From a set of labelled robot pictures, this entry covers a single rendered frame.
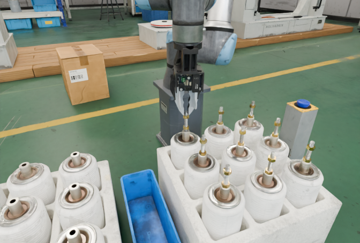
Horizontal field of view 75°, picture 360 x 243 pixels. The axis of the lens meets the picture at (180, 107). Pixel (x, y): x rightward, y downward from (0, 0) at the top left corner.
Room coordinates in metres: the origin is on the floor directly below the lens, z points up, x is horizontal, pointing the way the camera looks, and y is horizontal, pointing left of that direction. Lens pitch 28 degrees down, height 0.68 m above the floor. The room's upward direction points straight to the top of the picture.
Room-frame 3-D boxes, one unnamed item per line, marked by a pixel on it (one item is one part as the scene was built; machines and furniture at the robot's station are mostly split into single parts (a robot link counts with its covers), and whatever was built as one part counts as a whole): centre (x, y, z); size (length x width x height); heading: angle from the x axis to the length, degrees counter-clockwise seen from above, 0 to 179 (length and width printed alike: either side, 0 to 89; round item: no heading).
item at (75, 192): (0.38, 0.24, 0.26); 0.02 x 0.02 x 0.03
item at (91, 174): (0.49, 0.28, 0.16); 0.10 x 0.10 x 0.18
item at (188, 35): (0.59, -0.02, 0.57); 0.08 x 0.08 x 0.05
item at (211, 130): (0.64, -0.13, 0.25); 0.08 x 0.08 x 0.01
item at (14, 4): (4.25, 2.75, 0.35); 0.16 x 0.15 x 0.19; 117
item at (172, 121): (0.93, 0.00, 0.15); 0.19 x 0.19 x 0.30; 27
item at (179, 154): (0.60, -0.02, 0.16); 0.10 x 0.10 x 0.18
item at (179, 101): (0.58, 0.00, 0.39); 0.06 x 0.03 x 0.09; 6
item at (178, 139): (0.60, -0.02, 0.25); 0.08 x 0.08 x 0.01
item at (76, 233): (0.27, 0.19, 0.26); 0.02 x 0.02 x 0.03
